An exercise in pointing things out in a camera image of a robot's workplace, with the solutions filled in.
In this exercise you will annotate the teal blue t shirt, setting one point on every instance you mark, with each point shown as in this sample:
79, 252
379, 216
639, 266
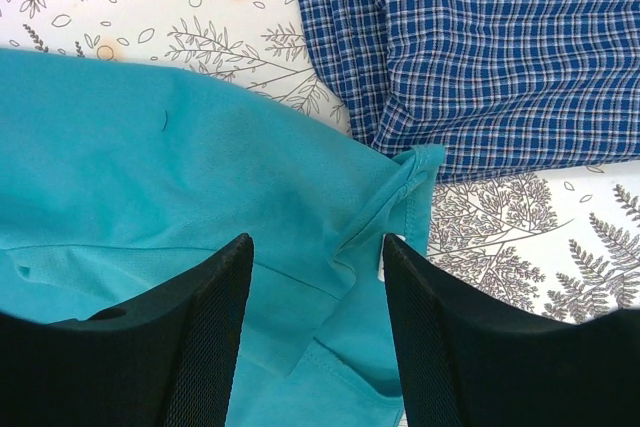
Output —
116, 177

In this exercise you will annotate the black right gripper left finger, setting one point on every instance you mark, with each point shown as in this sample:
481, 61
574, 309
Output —
166, 357

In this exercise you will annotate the blue checked shirt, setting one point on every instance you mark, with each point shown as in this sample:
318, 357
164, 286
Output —
505, 86

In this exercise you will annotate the floral patterned table mat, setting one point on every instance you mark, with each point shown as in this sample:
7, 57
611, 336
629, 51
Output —
563, 244

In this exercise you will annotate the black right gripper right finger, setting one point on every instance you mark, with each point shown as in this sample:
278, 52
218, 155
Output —
468, 359

